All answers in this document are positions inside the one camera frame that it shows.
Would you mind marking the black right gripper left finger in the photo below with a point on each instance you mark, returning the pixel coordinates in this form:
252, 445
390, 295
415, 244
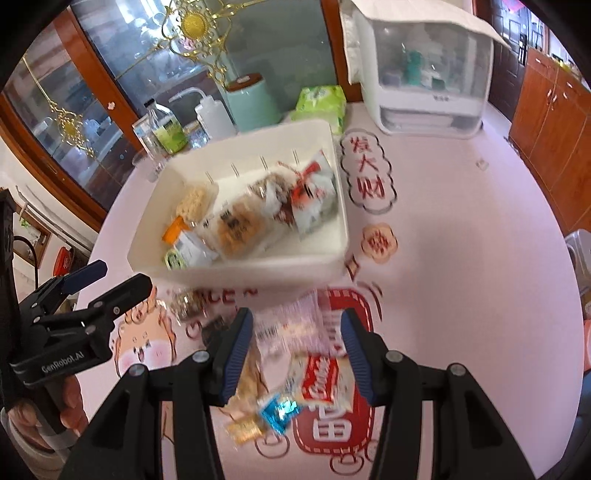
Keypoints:
123, 438

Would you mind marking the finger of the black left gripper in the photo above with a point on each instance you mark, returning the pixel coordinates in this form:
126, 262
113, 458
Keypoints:
102, 311
57, 289

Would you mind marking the orange and white snack packet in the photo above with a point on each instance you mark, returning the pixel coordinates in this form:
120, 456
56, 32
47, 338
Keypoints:
186, 249

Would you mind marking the blue small snack packet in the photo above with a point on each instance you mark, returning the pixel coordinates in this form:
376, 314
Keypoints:
279, 411

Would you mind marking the red white Oreo-style packet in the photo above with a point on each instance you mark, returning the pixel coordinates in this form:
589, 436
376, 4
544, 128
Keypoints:
321, 381

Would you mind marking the person's left hand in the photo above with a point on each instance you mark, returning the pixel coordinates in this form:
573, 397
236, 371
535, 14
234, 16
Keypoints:
30, 421

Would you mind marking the yellow small snack packet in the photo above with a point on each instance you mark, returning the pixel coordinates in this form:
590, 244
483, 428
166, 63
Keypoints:
246, 429

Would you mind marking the yellow cracker packet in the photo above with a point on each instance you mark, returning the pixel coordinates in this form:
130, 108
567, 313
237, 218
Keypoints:
197, 202

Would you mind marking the clear drinking glass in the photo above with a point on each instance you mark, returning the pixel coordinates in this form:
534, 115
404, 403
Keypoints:
154, 155

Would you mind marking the brown cookie packet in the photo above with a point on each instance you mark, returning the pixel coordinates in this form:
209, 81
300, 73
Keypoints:
238, 229

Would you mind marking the glass bottle green label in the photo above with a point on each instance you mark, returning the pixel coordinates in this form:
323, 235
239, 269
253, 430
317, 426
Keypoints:
166, 127

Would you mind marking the clear white barcode packet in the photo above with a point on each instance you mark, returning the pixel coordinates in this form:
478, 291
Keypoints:
305, 325

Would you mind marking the white plastic storage bin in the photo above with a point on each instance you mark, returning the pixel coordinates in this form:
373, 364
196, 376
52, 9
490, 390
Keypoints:
233, 164

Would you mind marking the white small trash can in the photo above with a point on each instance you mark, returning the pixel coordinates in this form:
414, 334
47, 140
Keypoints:
579, 248

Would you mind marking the white squeeze bottle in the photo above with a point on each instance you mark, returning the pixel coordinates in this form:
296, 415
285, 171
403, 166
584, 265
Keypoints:
209, 112

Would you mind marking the red white candy packet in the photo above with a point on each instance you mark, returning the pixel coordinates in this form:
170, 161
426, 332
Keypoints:
311, 197

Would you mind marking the mint green canister brown lid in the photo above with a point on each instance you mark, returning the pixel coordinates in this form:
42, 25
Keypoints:
251, 104

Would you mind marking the green tissue pack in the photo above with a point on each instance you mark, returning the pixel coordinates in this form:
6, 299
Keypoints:
326, 102

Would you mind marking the wooden cabinet row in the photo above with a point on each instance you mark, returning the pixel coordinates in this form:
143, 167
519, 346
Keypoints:
551, 132

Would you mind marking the white desktop cosmetic cabinet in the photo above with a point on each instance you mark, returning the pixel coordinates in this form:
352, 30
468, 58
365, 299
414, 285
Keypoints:
424, 67

